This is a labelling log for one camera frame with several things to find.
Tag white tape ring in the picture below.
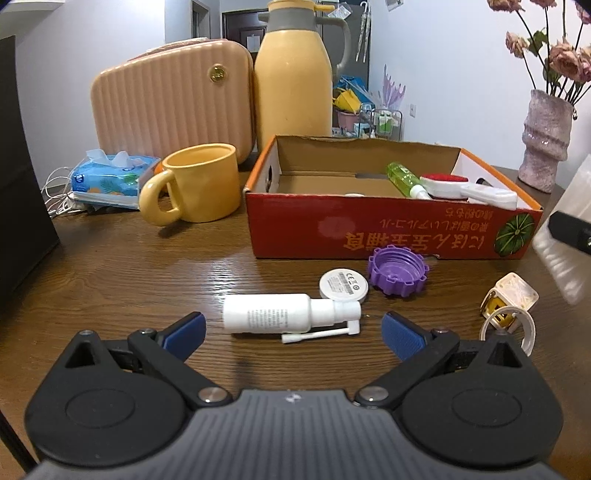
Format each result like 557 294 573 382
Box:
479 308 537 356

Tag black cable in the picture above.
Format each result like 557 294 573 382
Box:
0 410 38 472

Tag blue tissue pack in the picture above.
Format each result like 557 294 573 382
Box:
70 148 163 211

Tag red and white case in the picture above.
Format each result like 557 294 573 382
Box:
419 173 470 200

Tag orange cardboard box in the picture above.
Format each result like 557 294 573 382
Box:
243 134 545 260

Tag pink plastic bucket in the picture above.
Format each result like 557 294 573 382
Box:
337 109 359 135

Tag round white disc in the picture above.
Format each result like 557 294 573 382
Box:
318 267 370 304

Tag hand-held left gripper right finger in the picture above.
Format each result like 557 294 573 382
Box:
355 311 526 410

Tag yellow ceramic mug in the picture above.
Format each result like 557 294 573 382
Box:
139 143 242 227

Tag yellow plastic object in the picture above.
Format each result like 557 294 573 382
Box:
333 88 362 114

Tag metal wire storage cart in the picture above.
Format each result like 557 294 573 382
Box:
359 106 405 142

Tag blue plastic object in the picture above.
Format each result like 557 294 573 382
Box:
334 76 370 100

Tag purple flower decoration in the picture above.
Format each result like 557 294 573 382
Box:
380 64 407 110

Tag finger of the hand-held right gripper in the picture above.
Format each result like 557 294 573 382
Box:
548 210 591 256

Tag white charging cables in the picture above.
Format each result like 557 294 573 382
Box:
41 165 87 219

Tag dark wooden door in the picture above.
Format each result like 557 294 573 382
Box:
221 11 269 45

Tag yellow thermos jug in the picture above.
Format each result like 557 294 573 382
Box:
254 0 353 151

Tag green liquid bottle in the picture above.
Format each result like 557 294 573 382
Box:
385 161 433 200

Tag purple ridged cap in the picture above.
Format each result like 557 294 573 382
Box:
367 246 430 299

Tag bunch of dried pink roses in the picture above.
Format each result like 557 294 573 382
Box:
486 0 591 105

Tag hanging folded umbrella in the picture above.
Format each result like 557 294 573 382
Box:
355 2 373 64

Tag pink ribbed hard case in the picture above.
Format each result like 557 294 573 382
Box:
90 38 256 166

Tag white rectangular device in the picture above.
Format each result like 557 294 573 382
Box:
459 182 518 210

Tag grey refrigerator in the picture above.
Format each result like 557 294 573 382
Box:
318 0 373 80

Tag white nasal spray bottle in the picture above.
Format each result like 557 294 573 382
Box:
223 292 363 345

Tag clear yellow cube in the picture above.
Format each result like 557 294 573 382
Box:
479 272 540 333

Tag pink textured vase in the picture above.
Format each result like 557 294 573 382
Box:
517 89 578 194

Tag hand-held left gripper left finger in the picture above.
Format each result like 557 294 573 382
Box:
65 311 232 410

